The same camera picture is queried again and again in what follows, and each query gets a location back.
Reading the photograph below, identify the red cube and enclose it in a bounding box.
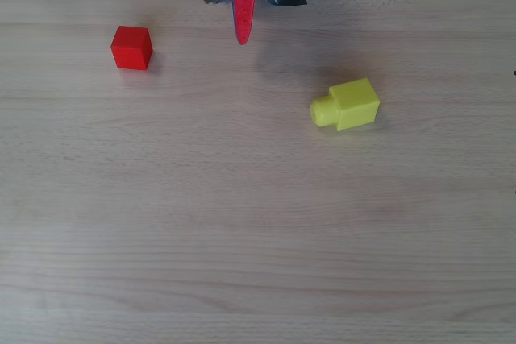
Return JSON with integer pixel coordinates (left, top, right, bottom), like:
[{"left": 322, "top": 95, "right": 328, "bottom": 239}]
[{"left": 110, "top": 25, "right": 154, "bottom": 71}]

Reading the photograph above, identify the yellow block with round stud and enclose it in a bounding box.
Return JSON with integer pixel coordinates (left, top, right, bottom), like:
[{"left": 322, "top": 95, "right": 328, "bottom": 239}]
[{"left": 309, "top": 77, "right": 381, "bottom": 132}]

